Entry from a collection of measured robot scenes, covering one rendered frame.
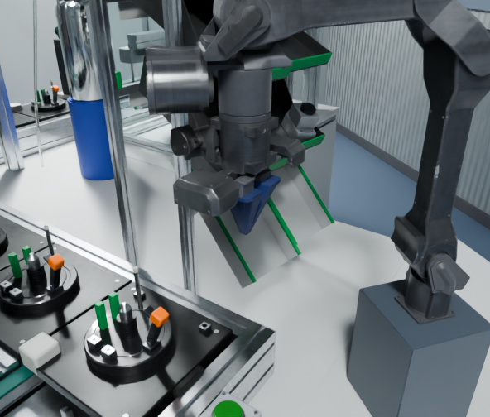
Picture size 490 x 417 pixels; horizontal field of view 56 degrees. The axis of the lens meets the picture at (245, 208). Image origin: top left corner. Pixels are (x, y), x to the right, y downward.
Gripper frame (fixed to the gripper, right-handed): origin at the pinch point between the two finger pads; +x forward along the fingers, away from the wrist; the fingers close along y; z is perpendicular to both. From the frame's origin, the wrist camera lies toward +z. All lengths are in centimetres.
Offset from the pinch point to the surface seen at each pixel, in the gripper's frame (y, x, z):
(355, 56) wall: -378, 48, 142
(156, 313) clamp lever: 5.6, 18.2, 11.7
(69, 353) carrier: 12.2, 28.4, 25.4
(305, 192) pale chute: -43.4, 18.9, 13.9
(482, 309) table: -52, 40, -26
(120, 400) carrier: 13.7, 28.4, 11.9
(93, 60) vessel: -52, 0, 94
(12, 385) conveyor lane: 20.2, 30.7, 29.2
